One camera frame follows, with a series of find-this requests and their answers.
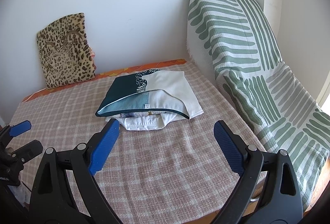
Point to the leopard print cushion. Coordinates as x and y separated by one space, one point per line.
64 53

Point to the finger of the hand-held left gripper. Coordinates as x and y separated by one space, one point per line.
29 150
20 128

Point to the folded white garment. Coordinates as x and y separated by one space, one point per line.
141 123

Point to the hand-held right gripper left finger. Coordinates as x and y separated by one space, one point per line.
104 149

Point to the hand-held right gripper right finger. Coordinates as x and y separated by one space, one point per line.
229 148

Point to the patterned green and white t-shirt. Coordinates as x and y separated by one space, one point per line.
167 89

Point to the pink plaid blanket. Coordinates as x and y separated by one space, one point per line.
159 162

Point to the green striped white throw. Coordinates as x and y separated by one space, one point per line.
232 46

